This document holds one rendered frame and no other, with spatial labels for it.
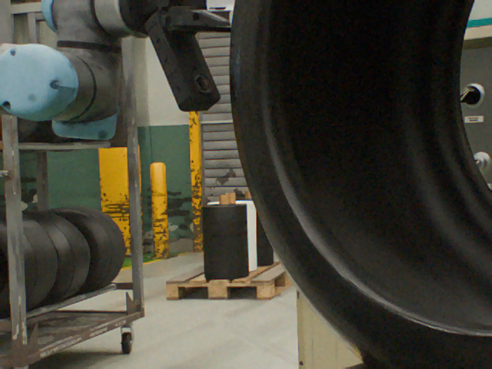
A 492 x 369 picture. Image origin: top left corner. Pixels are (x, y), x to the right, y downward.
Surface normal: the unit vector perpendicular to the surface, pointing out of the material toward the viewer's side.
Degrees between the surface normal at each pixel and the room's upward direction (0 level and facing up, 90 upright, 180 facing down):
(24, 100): 90
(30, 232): 50
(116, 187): 90
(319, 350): 90
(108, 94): 102
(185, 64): 64
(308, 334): 90
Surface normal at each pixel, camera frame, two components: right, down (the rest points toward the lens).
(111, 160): -0.37, 0.06
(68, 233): 0.72, -0.64
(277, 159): 0.66, -0.32
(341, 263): 0.41, -0.78
